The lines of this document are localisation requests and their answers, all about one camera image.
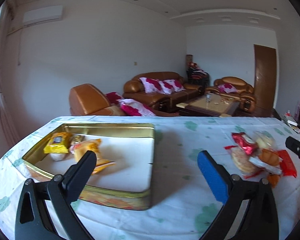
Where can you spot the white wrapped candy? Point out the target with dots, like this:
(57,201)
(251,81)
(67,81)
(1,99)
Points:
(57,156)

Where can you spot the brown leather armchair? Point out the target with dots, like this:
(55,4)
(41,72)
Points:
(86,99)
(236,88)

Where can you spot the pink white armchair cushion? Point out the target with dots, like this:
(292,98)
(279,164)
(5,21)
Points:
(227,88)

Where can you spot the rice cracker clear packet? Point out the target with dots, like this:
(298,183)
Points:
(241,161)

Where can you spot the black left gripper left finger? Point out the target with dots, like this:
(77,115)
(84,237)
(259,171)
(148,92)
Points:
(33,220)

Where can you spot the pink white blanket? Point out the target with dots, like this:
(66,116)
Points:
(130,107)

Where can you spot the brown wooden door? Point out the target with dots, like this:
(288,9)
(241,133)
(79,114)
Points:
(265,76)

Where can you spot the pink white sofa cushions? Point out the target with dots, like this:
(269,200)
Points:
(167,87)

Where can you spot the brown leather armchair near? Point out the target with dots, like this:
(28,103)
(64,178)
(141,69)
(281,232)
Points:
(86,99)

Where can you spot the wooden coffee table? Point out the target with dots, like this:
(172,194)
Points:
(219,106)

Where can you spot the white wall air conditioner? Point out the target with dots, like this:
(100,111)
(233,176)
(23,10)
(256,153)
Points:
(42,15)

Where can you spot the white green-patterned tablecloth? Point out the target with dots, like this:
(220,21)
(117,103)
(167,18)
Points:
(183,205)

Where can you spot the orange bread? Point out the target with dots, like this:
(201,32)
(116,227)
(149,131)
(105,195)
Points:
(267,160)

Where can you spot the yellow cracker packet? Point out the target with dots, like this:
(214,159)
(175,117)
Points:
(59,143)

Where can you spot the brown leather three-seat sofa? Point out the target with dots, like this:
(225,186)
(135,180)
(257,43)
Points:
(134,89)

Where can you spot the stack of dark stools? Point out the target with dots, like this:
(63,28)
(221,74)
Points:
(197,76)

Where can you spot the brown leather armchair far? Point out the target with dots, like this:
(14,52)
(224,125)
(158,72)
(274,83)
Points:
(236,88)

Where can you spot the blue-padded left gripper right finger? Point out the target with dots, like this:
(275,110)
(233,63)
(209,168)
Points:
(260,220)

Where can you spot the tv stand with clutter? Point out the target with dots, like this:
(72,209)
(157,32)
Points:
(288,120)

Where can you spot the small orange snack packet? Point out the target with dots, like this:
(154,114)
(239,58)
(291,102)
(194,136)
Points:
(273,179)

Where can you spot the metal can on table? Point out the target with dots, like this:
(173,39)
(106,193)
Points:
(208,97)

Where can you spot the gold metal tin box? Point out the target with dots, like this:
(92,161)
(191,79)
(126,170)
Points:
(123,161)

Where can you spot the red foil snack packet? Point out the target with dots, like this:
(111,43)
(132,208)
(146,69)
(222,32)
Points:
(248,145)

